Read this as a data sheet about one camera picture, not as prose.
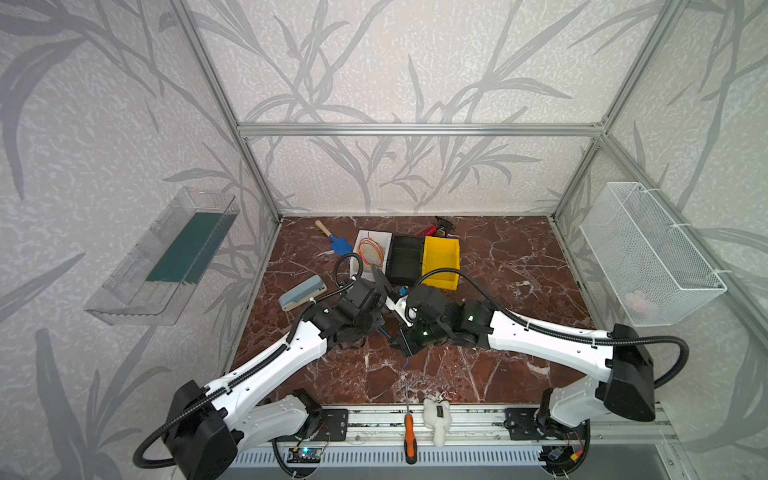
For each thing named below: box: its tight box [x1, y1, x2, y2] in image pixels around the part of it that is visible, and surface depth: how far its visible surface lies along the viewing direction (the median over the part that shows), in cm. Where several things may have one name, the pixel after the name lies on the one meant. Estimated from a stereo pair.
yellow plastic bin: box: [422, 236, 461, 291], surface depth 107 cm
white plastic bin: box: [350, 229, 393, 282], surface depth 107 cm
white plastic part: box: [422, 398, 452, 448], surface depth 74 cm
